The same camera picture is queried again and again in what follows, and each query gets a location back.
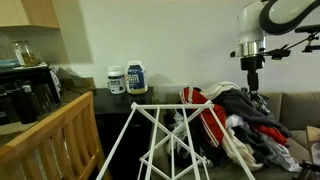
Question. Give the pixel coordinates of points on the wooden slatted chair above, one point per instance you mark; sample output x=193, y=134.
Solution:
x=50, y=123

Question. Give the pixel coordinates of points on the grey striped garment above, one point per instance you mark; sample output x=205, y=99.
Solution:
x=263, y=100

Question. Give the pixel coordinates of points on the black side table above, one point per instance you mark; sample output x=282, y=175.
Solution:
x=113, y=103

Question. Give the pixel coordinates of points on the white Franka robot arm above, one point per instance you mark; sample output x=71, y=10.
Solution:
x=250, y=23

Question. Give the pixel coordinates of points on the large blue label protein tub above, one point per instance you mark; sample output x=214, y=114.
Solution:
x=136, y=78

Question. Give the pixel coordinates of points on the blue flat object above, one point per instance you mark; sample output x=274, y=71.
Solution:
x=8, y=63

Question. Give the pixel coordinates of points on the beige cream garment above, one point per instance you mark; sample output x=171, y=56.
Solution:
x=241, y=150

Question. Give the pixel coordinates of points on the small red orange garment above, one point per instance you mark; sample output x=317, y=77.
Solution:
x=271, y=133

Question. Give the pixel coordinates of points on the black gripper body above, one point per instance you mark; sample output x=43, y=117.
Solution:
x=252, y=63

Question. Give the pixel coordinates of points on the light brown wooden board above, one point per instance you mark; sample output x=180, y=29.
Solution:
x=313, y=133

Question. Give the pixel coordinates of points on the light wooden wall cabinet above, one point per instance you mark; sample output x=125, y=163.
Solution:
x=33, y=13

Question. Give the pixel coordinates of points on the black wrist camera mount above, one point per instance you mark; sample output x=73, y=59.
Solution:
x=278, y=53

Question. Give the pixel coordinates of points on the black sock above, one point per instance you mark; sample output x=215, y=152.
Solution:
x=196, y=89

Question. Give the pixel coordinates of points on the pile of clothes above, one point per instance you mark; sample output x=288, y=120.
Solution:
x=300, y=110

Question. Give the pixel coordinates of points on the small dark label supplement tub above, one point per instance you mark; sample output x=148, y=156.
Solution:
x=116, y=81

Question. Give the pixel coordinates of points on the red shorts with white stripes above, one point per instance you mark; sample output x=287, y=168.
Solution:
x=213, y=123

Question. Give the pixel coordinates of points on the grey and white garment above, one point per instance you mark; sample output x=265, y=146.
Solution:
x=283, y=156

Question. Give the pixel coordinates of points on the dark grey knit garment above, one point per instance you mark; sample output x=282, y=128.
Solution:
x=240, y=106

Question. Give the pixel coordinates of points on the glass jar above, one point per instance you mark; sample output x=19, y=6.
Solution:
x=25, y=53

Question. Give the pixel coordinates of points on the black white patterned garment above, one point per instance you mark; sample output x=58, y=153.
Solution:
x=178, y=133

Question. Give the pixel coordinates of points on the small white garment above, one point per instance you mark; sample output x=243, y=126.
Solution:
x=233, y=120

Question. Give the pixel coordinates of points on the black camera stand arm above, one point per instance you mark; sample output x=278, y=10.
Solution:
x=308, y=29

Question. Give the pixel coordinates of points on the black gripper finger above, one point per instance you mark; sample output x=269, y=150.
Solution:
x=254, y=92

